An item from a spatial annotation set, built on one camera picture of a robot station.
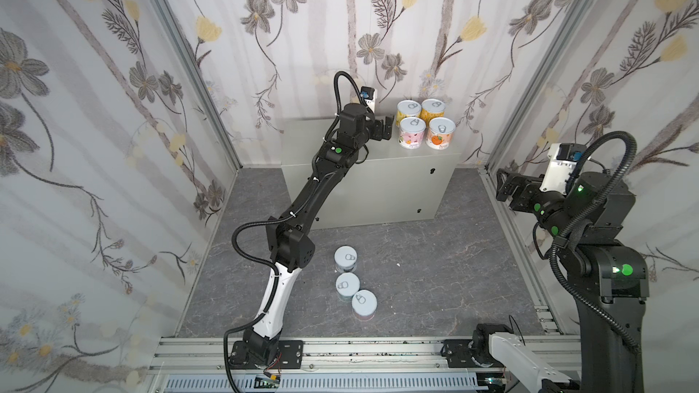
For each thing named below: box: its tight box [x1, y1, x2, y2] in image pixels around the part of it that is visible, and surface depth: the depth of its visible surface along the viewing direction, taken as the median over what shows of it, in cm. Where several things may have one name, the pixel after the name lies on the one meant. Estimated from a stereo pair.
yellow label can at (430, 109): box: [416, 98, 446, 129], surface depth 84 cm
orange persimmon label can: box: [425, 116, 456, 151], surface depth 78 cm
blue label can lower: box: [334, 272, 361, 303], surface depth 83 cm
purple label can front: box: [351, 289, 378, 323], surface depth 80 cm
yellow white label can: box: [395, 100, 422, 127], surface depth 84 cm
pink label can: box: [397, 116, 427, 150], surface depth 78 cm
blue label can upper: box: [334, 244, 358, 273], surface depth 89 cm
